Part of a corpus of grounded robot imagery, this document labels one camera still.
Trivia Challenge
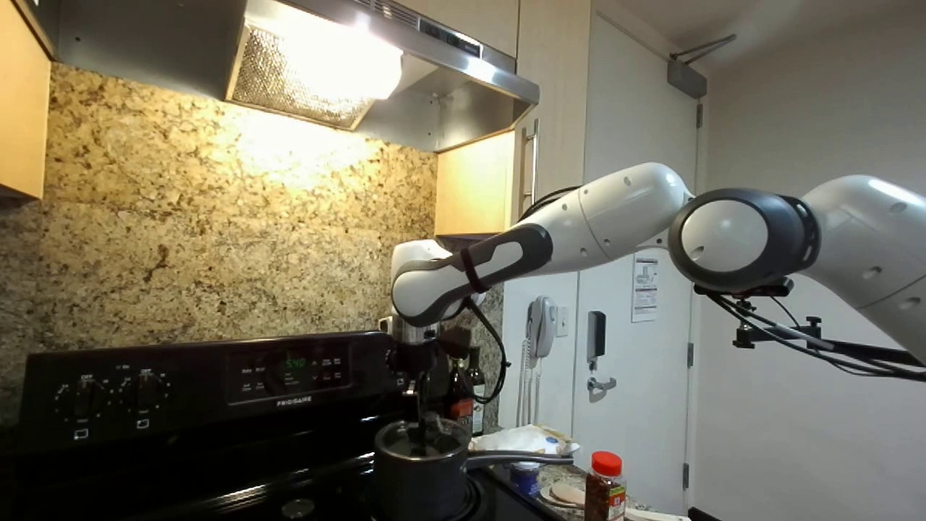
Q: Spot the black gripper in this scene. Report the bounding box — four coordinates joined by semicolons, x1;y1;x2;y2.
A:
404;339;469;449

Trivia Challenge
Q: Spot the glass pot lid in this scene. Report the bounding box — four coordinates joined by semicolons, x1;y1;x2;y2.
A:
382;422;472;462

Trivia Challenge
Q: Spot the spice jar with orange lid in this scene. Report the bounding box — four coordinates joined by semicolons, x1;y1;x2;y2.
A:
582;449;631;521

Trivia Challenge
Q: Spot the black electric stove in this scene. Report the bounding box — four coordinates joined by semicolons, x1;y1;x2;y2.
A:
0;323;544;521

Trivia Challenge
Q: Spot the clear plastic bag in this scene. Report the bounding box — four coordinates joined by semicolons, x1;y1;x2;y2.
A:
475;420;586;510

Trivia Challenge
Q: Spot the white door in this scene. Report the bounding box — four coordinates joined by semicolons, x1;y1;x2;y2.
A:
572;8;703;516

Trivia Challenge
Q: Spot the paper notice sheet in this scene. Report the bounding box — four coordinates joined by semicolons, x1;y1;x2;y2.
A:
631;257;663;328

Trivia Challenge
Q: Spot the steel range hood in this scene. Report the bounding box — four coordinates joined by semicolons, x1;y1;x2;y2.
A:
15;0;544;157

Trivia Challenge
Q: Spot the grey door closer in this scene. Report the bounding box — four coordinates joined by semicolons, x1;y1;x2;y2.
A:
663;31;739;100

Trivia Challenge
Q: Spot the black pot with steel handle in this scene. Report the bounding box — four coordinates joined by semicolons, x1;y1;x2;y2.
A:
372;413;574;521

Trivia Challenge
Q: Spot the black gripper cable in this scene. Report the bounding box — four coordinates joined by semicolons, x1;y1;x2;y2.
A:
460;291;511;404

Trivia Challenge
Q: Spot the white wall phone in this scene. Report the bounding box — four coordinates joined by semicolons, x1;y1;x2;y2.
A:
524;291;557;427

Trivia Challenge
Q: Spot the silver door handle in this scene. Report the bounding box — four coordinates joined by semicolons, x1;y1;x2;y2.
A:
583;374;619;404

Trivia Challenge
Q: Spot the tall cream cabinet with handle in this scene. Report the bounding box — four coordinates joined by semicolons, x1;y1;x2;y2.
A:
431;0;592;244

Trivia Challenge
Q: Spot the black bar-shaped camera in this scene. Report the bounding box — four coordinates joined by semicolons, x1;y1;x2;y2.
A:
695;284;796;300

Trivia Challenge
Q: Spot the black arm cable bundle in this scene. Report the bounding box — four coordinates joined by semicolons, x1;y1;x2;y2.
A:
703;287;926;386

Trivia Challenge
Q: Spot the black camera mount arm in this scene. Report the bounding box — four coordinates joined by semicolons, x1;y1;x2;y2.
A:
729;296;926;374

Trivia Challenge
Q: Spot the light wood wall cabinet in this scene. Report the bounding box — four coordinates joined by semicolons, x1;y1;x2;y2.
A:
0;0;54;202

